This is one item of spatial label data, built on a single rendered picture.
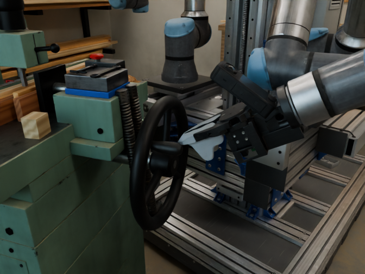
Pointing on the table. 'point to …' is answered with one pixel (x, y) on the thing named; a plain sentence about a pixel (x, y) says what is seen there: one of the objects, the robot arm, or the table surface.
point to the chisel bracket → (21, 49)
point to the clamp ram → (49, 85)
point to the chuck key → (85, 69)
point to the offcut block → (36, 125)
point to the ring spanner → (105, 72)
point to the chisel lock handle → (48, 48)
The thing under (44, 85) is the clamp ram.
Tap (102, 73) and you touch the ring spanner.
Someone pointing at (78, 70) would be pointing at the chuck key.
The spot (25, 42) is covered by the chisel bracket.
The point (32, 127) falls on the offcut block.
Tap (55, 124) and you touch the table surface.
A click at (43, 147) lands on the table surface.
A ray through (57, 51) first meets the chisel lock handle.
